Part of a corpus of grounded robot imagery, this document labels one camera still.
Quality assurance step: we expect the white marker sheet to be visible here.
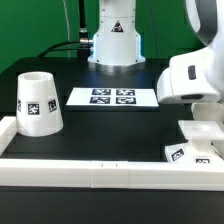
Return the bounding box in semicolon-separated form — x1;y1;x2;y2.
67;87;158;107

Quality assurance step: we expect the white front fence bar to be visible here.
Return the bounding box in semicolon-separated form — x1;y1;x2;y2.
0;159;224;191

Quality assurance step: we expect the white lamp bulb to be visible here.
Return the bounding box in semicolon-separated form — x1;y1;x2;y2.
191;102;224;122

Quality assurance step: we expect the white fence bar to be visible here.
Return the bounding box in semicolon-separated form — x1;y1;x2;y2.
0;159;224;191
0;116;17;156

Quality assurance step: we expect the black cable connector plug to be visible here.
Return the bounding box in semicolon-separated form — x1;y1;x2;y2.
77;28;93;60

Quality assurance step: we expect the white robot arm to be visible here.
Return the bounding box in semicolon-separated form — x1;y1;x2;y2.
88;0;224;104

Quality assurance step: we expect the white left fence bar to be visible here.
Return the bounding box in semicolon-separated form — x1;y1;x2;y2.
0;116;17;156

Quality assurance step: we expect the thin white cable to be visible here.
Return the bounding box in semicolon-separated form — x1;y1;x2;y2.
62;0;72;58

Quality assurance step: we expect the white lamp base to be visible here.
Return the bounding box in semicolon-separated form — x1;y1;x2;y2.
165;120;224;164

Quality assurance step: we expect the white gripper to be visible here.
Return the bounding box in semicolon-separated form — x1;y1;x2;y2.
157;46;224;104

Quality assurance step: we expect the white lamp shade cone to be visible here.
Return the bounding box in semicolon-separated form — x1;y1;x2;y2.
16;71;63;137

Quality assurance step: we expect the black thick cable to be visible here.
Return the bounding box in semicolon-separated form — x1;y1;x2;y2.
38;0;92;58

